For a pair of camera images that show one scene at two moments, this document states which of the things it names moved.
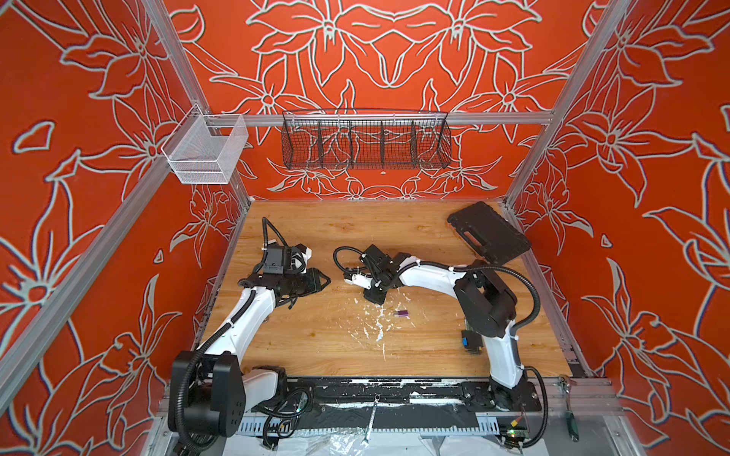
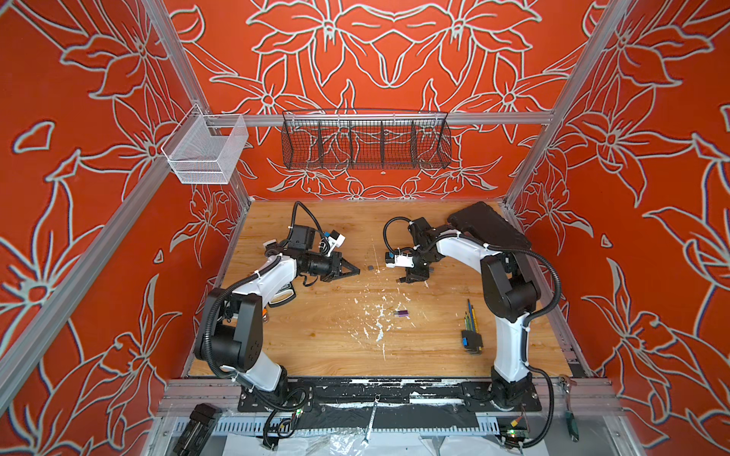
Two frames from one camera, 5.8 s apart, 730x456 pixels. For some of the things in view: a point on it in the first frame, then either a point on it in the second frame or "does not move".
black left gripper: x=313 y=281 → x=334 y=270
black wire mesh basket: x=366 y=138 does not move
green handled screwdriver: x=570 y=418 does not move
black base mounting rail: x=398 y=398 does not move
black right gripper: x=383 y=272 → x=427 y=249
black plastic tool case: x=489 y=234 does not move
